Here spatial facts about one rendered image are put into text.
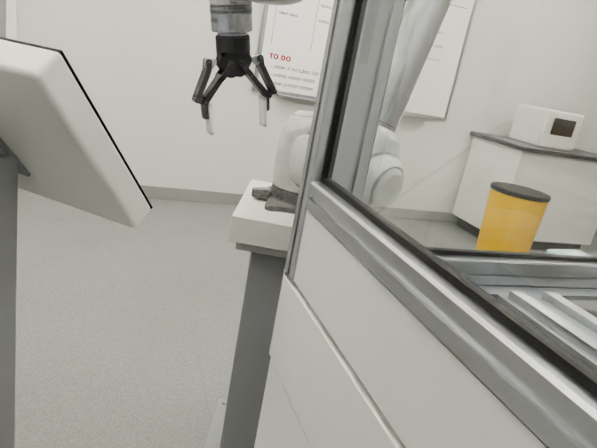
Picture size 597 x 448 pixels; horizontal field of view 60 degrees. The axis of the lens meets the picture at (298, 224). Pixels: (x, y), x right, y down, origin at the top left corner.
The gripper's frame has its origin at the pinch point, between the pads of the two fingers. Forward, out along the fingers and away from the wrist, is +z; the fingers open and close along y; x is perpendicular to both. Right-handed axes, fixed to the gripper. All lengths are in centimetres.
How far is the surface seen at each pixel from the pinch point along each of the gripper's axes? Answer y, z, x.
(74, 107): 39, -17, 40
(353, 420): 23, 8, 80
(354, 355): 20, 3, 77
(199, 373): 3, 111, -44
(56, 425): 55, 98, -31
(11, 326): 54, 22, 24
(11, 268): 51, 12, 23
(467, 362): 22, -8, 92
